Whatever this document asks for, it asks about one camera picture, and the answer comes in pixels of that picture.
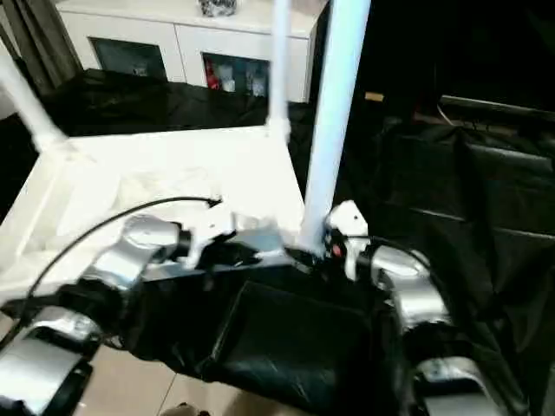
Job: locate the small tan label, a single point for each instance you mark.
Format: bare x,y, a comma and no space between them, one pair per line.
374,96

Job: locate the black glossy mat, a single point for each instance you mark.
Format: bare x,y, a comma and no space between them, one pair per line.
303,338

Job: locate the white plastic table top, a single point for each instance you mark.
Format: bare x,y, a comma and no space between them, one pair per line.
152,173

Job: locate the grey curtain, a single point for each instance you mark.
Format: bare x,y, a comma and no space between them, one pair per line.
43,39

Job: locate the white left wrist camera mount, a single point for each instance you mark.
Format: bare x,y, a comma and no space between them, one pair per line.
212,229

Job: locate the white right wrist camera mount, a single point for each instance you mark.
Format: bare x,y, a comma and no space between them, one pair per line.
351,221

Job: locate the white cabinet with glass doors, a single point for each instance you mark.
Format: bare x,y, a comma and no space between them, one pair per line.
182,39

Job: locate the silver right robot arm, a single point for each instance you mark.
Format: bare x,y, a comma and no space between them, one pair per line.
412,286

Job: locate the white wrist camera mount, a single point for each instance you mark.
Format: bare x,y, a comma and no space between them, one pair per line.
351,221
212,229

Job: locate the dark robot foot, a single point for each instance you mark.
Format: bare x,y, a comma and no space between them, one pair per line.
184,411

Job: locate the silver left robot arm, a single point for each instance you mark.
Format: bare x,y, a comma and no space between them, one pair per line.
126,251

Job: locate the long black bar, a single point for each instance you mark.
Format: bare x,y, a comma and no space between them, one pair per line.
498,107

